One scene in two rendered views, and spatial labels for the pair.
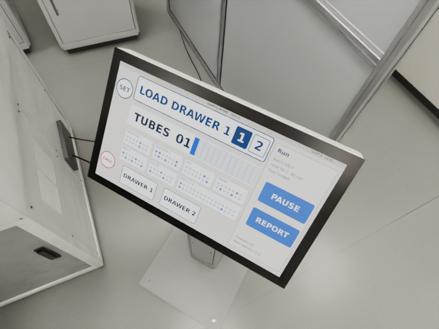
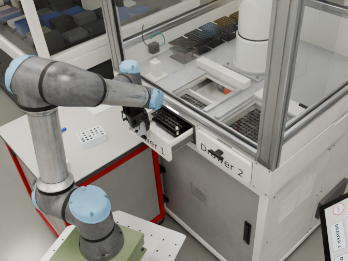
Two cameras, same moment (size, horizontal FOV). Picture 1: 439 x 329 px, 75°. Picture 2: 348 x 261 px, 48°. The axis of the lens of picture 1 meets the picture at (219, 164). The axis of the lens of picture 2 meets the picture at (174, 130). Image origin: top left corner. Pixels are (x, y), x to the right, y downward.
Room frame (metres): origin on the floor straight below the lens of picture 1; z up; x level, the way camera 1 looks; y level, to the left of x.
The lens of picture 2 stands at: (-0.28, -0.38, 1.99)
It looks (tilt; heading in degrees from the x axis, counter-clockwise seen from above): 40 degrees down; 81
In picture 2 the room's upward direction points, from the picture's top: 5 degrees counter-clockwise
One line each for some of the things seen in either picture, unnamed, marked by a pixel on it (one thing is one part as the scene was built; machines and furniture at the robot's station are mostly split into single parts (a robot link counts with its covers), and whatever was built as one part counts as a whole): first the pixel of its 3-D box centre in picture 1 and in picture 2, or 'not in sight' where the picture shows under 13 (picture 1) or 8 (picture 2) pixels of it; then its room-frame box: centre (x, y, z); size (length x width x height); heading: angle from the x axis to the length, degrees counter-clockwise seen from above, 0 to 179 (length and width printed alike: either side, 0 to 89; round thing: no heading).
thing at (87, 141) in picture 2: not in sight; (91, 136); (-0.45, 1.10, 0.78); 0.12 x 0.08 x 0.04; 18
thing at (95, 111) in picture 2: not in sight; (101, 107); (-0.39, 1.34, 0.77); 0.13 x 0.09 x 0.02; 26
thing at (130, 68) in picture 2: not in sight; (130, 76); (-0.23, 0.89, 1.20); 0.09 x 0.08 x 0.11; 51
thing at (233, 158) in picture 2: not in sight; (222, 155); (0.09, 0.71, 0.87); 0.29 x 0.02 x 0.11; 119
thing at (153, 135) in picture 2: not in sight; (148, 135); (-0.19, 0.92, 0.87); 0.29 x 0.02 x 0.11; 119
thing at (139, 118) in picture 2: not in sight; (134, 110); (-0.23, 0.89, 1.05); 0.09 x 0.08 x 0.12; 29
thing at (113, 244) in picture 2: not in sight; (99, 233); (-0.43, 0.43, 0.91); 0.15 x 0.15 x 0.10
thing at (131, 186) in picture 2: not in sight; (89, 181); (-0.53, 1.20, 0.38); 0.62 x 0.58 x 0.76; 119
